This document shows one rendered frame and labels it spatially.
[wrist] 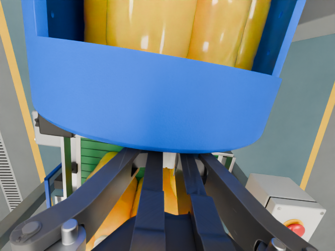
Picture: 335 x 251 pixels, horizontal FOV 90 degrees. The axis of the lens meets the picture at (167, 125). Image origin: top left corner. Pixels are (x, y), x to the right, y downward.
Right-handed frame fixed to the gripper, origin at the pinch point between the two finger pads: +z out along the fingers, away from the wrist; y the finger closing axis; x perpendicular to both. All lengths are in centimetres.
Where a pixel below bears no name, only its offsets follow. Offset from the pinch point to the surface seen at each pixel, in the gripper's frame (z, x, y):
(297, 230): 4.8, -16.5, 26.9
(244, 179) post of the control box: 25.0, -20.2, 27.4
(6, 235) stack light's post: 15, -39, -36
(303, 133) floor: 116, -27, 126
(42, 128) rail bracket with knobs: 15.9, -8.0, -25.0
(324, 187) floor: 116, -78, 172
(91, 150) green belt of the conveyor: 26.1, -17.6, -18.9
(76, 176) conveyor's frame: 26.4, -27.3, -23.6
